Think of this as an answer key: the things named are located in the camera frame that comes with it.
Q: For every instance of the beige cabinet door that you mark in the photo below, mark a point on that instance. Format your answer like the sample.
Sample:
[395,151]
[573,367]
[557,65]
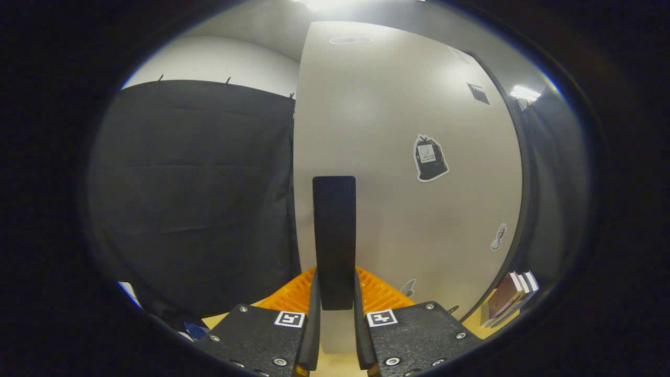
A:
[387,115]

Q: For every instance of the small ceiling light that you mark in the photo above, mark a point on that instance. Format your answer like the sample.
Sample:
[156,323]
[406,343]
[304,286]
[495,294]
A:
[525,93]

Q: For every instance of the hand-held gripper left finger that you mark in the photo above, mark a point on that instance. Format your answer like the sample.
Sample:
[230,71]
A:
[313,335]

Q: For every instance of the black backdrop cloth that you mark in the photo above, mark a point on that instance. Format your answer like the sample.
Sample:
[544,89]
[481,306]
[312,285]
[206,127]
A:
[183,183]

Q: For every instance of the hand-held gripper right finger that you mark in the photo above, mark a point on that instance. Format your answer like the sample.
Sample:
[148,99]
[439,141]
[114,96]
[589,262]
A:
[362,335]

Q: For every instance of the blue plastic item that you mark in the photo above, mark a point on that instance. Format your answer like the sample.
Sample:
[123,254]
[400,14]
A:
[196,331]

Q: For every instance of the wide ceiling light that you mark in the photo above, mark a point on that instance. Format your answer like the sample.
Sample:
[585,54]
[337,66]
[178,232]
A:
[330,4]

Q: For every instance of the beige cover book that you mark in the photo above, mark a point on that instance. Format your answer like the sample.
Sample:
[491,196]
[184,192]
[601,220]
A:
[522,285]

